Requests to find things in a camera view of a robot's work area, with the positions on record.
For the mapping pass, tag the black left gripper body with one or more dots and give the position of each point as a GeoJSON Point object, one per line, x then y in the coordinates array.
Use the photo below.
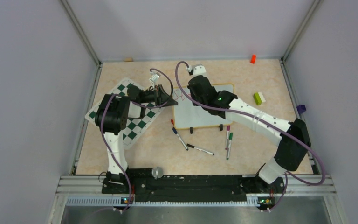
{"type": "Point", "coordinates": [148, 96]}

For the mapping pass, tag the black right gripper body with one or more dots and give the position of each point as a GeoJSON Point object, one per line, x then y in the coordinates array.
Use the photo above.
{"type": "Point", "coordinates": [197, 99]}

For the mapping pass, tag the yellow framed whiteboard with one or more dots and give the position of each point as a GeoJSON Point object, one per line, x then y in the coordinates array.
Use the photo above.
{"type": "Point", "coordinates": [185, 115]}

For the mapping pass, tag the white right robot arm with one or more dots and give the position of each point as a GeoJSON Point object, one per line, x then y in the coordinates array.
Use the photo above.
{"type": "Point", "coordinates": [290, 137]}

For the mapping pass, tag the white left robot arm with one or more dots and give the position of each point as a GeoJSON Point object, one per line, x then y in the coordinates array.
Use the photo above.
{"type": "Point", "coordinates": [111, 118]}

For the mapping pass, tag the blue whiteboard marker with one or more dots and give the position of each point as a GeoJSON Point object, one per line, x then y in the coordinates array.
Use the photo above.
{"type": "Point", "coordinates": [180, 139]}

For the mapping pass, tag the purple whiteboard marker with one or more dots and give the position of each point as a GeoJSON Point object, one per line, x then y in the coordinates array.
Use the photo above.
{"type": "Point", "coordinates": [227, 137]}

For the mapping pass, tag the green whiteboard marker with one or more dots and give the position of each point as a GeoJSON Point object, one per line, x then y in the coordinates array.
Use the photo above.
{"type": "Point", "coordinates": [229, 145]}

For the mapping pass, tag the black whiteboard marker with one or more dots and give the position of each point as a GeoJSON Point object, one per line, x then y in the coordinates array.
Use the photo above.
{"type": "Point", "coordinates": [200, 149]}

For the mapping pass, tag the green white chessboard mat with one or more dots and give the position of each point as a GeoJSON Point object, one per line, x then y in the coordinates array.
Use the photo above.
{"type": "Point", "coordinates": [134, 127]}

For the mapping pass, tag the small wooden cork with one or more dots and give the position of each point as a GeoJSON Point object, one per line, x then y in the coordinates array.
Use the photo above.
{"type": "Point", "coordinates": [128, 59]}

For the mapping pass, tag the green white toy brick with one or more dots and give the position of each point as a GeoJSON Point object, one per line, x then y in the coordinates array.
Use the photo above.
{"type": "Point", "coordinates": [259, 98]}

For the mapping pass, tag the orange toy block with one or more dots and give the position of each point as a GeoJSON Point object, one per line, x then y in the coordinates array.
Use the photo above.
{"type": "Point", "coordinates": [253, 59]}

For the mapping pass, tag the silver round knob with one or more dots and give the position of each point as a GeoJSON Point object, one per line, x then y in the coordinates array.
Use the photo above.
{"type": "Point", "coordinates": [157, 172]}

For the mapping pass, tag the purple toy block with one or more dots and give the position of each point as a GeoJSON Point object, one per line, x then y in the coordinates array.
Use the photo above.
{"type": "Point", "coordinates": [301, 109]}

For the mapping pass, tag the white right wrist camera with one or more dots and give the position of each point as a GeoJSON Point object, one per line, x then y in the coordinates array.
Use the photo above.
{"type": "Point", "coordinates": [197, 70]}

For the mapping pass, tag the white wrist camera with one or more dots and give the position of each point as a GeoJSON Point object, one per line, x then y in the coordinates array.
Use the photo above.
{"type": "Point", "coordinates": [154, 78]}
{"type": "Point", "coordinates": [197, 70]}

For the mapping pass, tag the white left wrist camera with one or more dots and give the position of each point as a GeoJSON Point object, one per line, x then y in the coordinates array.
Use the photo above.
{"type": "Point", "coordinates": [154, 78]}

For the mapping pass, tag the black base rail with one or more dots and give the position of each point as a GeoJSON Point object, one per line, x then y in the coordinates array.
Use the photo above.
{"type": "Point", "coordinates": [187, 188]}

